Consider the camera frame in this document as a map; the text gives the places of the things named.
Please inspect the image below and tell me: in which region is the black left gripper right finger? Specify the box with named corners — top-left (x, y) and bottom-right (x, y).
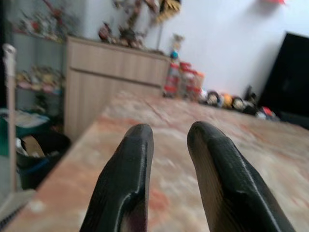
top-left (187, 121), bottom-right (296, 232)

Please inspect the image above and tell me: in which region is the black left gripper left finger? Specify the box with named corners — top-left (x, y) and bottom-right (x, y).
top-left (79, 123), bottom-right (155, 232)

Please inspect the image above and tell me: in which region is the row of plush toys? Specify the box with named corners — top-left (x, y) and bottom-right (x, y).
top-left (201, 89), bottom-right (281, 120)

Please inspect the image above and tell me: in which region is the black waste bin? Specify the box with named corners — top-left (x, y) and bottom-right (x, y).
top-left (15, 131), bottom-right (71, 189)

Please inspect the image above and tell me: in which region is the orange lidded clear jar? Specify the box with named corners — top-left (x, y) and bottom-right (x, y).
top-left (190, 70), bottom-right (205, 100)

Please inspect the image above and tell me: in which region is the light wooden sideboard cabinet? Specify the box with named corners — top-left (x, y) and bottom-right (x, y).
top-left (64, 36), bottom-right (171, 142)

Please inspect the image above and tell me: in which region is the red lidded clear jar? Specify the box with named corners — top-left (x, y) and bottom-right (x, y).
top-left (178, 62), bottom-right (194, 100)

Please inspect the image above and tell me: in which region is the red white snack jar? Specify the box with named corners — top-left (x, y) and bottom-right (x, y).
top-left (163, 61), bottom-right (181, 98)

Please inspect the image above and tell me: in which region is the black television screen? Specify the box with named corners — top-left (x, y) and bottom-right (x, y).
top-left (257, 31), bottom-right (309, 126)

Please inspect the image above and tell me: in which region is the green storage box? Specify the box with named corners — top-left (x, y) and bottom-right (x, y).
top-left (0, 108), bottom-right (50, 156)

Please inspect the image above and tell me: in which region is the beige pole with white top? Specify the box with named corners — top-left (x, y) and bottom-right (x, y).
top-left (2, 43), bottom-right (18, 191)

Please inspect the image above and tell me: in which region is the small colourful toy figure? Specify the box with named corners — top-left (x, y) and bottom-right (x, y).
top-left (169, 33), bottom-right (185, 63)

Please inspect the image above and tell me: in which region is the grey shelf with trinkets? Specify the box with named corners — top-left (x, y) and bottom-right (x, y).
top-left (9, 9), bottom-right (67, 116)

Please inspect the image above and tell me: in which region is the figurine display on cabinet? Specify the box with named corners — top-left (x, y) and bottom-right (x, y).
top-left (98, 0), bottom-right (182, 48)

